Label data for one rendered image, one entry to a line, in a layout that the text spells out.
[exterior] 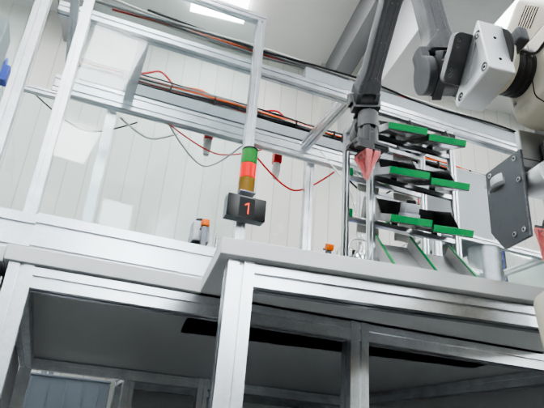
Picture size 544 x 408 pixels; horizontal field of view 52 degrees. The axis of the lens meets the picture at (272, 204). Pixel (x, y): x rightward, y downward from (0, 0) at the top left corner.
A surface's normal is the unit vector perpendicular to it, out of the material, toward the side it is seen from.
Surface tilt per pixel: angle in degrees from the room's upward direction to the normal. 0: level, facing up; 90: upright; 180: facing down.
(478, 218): 90
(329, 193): 90
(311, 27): 180
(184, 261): 90
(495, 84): 172
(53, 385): 90
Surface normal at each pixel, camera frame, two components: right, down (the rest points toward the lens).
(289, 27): -0.07, 0.90
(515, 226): -0.97, -0.17
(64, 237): 0.36, -0.36
